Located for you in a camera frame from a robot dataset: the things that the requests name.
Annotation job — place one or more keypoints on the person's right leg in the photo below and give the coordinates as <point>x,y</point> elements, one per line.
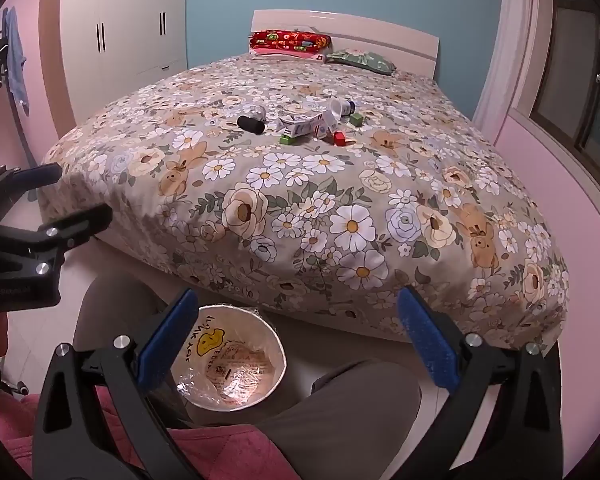
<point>345,400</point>

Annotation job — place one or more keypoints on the white bed headboard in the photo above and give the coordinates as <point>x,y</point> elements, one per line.
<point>380,35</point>

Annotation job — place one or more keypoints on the dark green cube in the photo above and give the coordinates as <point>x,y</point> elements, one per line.
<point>356,119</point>

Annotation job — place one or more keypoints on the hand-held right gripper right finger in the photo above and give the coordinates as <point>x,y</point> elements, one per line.
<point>430,345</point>

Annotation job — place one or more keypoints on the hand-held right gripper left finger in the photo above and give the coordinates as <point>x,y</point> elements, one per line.
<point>166,340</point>

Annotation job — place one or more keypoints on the pink folded cloth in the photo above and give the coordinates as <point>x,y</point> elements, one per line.
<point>280,54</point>

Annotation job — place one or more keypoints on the crushed white carton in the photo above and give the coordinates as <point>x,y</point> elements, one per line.
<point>305,125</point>

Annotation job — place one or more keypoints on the person's leg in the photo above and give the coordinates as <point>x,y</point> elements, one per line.
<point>345,400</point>
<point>115,305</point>

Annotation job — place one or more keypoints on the pink quilted garment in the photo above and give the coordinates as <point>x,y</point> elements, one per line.
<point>10,440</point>

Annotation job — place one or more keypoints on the clear plastic wrap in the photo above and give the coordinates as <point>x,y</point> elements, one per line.
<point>256,111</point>

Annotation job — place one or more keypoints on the bright green cube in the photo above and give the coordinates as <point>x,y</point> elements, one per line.
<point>288,139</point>

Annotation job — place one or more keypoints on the black cylinder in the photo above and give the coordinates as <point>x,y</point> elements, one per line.
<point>250,124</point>

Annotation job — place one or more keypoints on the green floral pillow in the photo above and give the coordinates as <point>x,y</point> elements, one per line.
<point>360,60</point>

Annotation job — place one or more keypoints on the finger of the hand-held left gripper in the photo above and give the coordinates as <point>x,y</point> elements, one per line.
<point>80,222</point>
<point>35,175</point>

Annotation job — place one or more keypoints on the white waste bin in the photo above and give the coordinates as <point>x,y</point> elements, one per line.
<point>240,370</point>

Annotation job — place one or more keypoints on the blue hanging shirt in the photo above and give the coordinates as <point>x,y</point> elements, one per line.
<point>16,60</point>

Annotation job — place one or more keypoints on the red patterned pillow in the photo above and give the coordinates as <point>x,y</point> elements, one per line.
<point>287,40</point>

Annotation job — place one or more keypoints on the white arched wall trim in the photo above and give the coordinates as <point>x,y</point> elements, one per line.
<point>515,35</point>

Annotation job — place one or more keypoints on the person's left leg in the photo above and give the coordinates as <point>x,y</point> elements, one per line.
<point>115,305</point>

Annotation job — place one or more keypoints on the black wheeled chair base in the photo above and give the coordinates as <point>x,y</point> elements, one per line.
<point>17,386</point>

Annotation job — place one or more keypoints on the floral bed cover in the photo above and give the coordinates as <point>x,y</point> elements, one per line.
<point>305,185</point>

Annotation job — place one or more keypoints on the white bottle, blue label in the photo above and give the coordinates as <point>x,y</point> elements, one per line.
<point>339,109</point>

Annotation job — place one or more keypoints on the dark window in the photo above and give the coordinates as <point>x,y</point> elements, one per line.
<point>580,60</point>

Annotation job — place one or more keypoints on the red cube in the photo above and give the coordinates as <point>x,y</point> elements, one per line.
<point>339,138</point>

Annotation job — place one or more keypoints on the white wardrobe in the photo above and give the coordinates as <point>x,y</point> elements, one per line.
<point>125,25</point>

